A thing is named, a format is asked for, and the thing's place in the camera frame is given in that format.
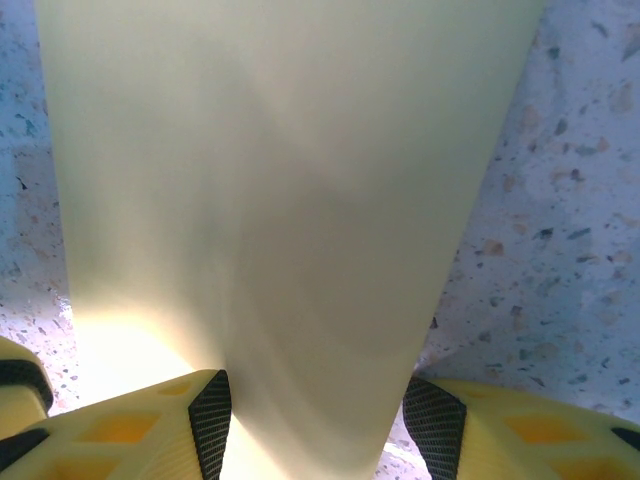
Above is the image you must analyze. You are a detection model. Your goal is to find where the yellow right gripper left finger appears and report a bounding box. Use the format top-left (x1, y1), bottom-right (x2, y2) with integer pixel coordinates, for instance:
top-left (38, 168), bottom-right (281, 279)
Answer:
top-left (0, 368), bottom-right (234, 480)

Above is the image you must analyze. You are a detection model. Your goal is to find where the yellow cloth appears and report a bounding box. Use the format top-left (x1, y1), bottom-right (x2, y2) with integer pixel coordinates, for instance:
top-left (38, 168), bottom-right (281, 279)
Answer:
top-left (37, 0), bottom-right (546, 480)

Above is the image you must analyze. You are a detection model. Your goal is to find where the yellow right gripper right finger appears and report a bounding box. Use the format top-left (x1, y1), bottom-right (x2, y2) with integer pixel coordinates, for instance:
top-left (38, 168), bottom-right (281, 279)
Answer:
top-left (402, 375), bottom-right (640, 480)

